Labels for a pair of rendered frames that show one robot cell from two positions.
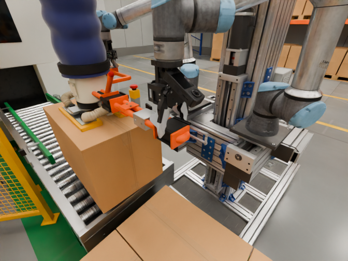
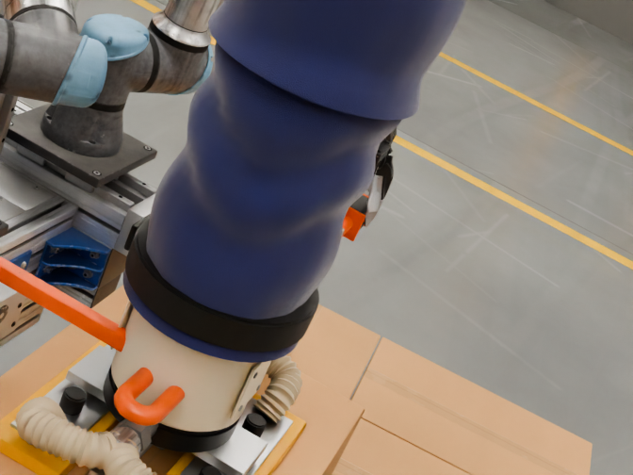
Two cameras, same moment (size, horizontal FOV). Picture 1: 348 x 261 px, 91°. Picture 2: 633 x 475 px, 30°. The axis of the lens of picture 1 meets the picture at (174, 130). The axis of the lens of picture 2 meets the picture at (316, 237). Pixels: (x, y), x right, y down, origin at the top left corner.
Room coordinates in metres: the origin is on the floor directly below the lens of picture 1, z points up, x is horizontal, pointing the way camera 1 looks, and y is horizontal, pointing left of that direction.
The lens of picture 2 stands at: (1.51, 1.46, 1.97)
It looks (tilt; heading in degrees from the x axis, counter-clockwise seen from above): 25 degrees down; 235
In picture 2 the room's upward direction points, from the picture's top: 25 degrees clockwise
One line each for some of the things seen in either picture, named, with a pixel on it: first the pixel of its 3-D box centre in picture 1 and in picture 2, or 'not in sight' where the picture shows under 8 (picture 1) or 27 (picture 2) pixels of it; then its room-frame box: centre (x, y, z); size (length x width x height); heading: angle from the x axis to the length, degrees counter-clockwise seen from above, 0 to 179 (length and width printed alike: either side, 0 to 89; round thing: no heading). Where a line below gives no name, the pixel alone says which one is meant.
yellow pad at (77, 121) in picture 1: (77, 112); (228, 460); (0.80, 0.49, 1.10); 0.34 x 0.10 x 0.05; 45
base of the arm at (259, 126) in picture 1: (263, 119); (88, 112); (0.74, -0.44, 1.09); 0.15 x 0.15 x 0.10
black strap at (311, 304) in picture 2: (85, 65); (221, 277); (0.87, 0.43, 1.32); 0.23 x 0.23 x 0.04
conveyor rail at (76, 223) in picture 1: (26, 151); not in sight; (1.23, 1.34, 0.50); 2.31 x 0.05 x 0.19; 49
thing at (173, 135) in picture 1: (171, 132); (347, 210); (0.44, 0.01, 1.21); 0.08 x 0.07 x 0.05; 45
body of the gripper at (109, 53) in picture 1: (107, 49); not in sight; (1.24, 0.43, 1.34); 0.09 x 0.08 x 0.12; 45
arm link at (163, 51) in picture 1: (168, 51); not in sight; (0.47, 0.01, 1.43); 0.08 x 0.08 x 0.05
